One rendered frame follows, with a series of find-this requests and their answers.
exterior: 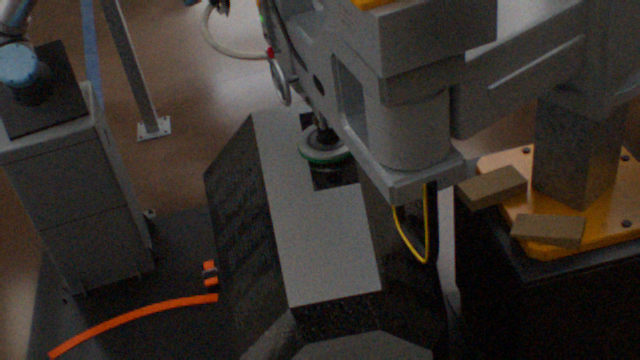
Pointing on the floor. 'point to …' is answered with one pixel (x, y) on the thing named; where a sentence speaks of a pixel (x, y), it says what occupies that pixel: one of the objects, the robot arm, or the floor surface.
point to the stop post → (150, 128)
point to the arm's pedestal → (81, 199)
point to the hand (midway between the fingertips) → (223, 11)
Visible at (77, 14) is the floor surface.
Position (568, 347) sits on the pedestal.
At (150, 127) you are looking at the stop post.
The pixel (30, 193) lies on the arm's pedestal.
